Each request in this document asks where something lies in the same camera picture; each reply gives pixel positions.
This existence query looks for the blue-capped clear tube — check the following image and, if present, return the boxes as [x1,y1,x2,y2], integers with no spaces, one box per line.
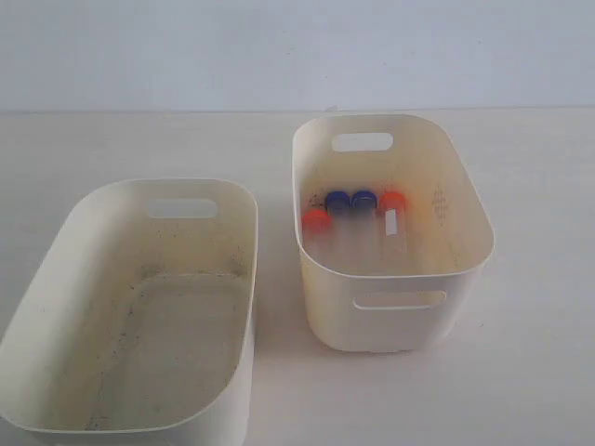
[324,190,353,264]
[351,190,379,264]

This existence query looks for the labelled orange-capped clear tube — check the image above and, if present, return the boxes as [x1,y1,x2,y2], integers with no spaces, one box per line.
[379,190,407,256]

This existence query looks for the white plastic bin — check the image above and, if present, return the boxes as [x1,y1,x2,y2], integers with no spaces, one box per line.
[1,178,258,445]
[292,114,494,353]

